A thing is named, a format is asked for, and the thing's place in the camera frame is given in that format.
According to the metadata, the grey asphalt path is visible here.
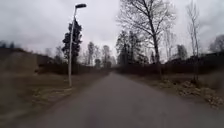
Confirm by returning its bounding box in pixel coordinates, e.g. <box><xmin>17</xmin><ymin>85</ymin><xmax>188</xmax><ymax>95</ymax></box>
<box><xmin>14</xmin><ymin>71</ymin><xmax>224</xmax><ymax>128</ymax></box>

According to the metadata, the row of distant trees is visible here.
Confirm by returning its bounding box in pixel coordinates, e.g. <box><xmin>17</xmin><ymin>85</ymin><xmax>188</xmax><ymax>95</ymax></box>
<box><xmin>81</xmin><ymin>41</ymin><xmax>118</xmax><ymax>69</ymax></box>

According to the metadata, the brown grass verge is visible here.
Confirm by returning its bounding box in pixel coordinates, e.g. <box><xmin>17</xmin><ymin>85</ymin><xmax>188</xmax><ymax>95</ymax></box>
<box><xmin>0</xmin><ymin>71</ymin><xmax>111</xmax><ymax>126</ymax></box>

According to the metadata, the tall bare tree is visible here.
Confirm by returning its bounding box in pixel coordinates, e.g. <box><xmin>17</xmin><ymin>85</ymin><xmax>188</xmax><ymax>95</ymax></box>
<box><xmin>117</xmin><ymin>0</ymin><xmax>177</xmax><ymax>78</ymax></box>

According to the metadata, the grey street lamp pole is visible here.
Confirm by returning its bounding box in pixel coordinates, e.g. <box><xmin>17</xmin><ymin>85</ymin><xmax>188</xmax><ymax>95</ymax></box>
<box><xmin>67</xmin><ymin>3</ymin><xmax>88</xmax><ymax>88</ymax></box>

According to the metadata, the dark conifer tree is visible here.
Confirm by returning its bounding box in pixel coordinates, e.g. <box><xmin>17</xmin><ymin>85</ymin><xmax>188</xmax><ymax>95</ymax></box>
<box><xmin>61</xmin><ymin>19</ymin><xmax>84</xmax><ymax>65</ymax></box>

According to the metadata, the dark hedge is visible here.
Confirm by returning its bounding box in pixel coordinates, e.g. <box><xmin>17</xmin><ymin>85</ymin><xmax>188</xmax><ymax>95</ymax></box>
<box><xmin>114</xmin><ymin>51</ymin><xmax>224</xmax><ymax>76</ymax></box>
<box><xmin>34</xmin><ymin>61</ymin><xmax>111</xmax><ymax>76</ymax></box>

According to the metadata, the thin bare tree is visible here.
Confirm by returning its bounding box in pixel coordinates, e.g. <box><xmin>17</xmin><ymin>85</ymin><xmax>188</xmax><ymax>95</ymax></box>
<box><xmin>185</xmin><ymin>0</ymin><xmax>202</xmax><ymax>83</ymax></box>

